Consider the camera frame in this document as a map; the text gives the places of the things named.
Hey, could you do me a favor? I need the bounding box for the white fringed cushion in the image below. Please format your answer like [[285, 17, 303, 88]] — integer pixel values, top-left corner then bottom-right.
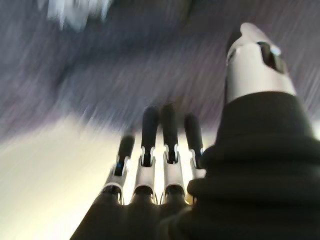
[[46, 0, 115, 31]]

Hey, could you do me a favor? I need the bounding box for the grey upholstered armchair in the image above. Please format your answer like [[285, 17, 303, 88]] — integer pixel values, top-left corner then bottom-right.
[[0, 0, 320, 143]]

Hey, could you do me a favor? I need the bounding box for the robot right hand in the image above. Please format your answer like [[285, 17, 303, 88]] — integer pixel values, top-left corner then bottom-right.
[[69, 22, 320, 240]]

